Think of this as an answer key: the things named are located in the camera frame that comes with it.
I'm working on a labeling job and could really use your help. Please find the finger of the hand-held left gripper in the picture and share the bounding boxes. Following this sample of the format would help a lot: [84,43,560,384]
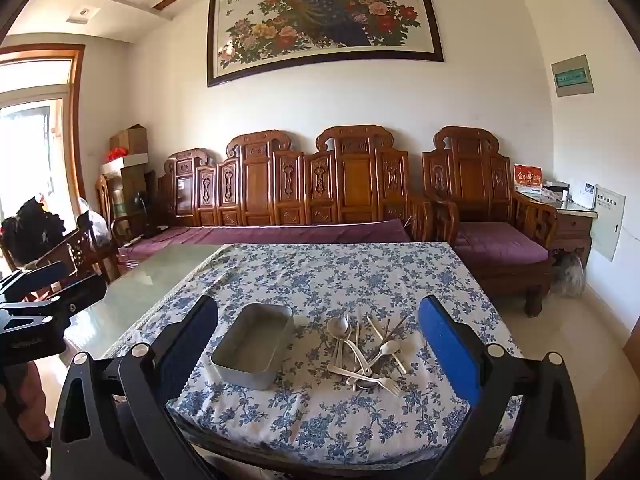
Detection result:
[22,274,108,333]
[0,260,71,304]

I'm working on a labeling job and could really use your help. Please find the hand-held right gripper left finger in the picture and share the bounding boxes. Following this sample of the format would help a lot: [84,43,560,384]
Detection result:
[50,295,221,480]

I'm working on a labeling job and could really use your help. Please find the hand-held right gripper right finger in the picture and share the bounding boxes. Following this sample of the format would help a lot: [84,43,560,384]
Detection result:
[417,295,586,480]

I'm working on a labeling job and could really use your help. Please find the dark wooden chopstick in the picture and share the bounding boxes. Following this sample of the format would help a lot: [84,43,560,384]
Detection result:
[378,311,413,348]
[377,316,408,351]

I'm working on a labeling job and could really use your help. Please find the metal tray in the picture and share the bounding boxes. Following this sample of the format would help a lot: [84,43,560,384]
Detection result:
[210,302,294,391]

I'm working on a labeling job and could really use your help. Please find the small white spoon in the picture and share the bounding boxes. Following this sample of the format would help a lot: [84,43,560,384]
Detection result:
[366,341,399,368]

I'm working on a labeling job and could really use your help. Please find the white plastic fork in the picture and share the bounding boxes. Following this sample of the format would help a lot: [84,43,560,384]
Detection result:
[327,364,402,395]

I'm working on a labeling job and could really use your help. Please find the person's left forearm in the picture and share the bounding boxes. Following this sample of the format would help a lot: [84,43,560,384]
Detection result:
[10,360,53,480]

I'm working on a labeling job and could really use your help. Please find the wooden chair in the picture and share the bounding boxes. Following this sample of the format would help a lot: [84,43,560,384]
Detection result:
[35,227,121,303]

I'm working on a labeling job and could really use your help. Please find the black clothing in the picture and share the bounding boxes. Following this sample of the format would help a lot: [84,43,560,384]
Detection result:
[0,197,67,267]

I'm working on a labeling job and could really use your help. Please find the clear plastic bag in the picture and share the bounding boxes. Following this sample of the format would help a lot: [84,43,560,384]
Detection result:
[75,197,113,250]

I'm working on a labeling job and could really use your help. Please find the black desk lamp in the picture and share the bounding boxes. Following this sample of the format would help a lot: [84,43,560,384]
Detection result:
[131,194,157,239]

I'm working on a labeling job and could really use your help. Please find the purple armchair cushion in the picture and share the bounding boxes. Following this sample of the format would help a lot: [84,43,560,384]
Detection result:
[455,221,551,265]

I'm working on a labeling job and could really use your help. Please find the purple sofa cushion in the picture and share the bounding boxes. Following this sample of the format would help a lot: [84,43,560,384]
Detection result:
[117,220,413,262]

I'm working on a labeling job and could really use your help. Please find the grey fluffy thing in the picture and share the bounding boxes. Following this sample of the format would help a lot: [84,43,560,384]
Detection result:
[552,252,586,298]

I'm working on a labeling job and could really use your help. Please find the blue floral tablecloth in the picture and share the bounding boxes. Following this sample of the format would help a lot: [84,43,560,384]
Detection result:
[102,242,523,461]

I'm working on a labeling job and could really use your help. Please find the white cardboard box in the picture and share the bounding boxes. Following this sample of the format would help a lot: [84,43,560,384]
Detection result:
[100,152,149,177]

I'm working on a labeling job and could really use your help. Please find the brown cardboard box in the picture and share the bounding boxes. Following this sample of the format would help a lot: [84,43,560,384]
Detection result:
[109,124,148,156]

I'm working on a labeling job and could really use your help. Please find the carved wooden armchair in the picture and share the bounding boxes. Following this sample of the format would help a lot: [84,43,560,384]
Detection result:
[422,126,560,317]

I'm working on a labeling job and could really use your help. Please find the wooden side table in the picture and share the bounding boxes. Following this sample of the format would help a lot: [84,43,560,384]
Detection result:
[515,187,598,271]

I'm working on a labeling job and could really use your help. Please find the red desk calendar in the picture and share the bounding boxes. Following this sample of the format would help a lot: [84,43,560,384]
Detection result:
[513,164,545,195]

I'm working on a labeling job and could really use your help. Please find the carved wooden sofa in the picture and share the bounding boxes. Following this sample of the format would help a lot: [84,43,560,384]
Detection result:
[159,125,433,261]

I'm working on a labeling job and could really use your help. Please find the white electrical panel box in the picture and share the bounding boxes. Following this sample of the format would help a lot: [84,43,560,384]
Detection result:
[590,185,627,262]

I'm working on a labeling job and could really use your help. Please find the white desktop device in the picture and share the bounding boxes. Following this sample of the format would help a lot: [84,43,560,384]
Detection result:
[570,180,598,209]

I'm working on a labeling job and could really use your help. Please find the ceiling vent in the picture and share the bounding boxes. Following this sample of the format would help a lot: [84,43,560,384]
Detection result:
[66,6,101,24]

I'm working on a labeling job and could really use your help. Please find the framed peacock flower painting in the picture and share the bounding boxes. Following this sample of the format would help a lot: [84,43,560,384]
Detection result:
[206,0,445,88]

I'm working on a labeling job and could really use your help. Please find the window with wooden frame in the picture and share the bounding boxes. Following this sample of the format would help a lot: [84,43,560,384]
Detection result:
[0,44,87,221]

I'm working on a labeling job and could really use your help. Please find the green wall panel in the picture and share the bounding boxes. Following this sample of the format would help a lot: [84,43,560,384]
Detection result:
[551,55,595,97]

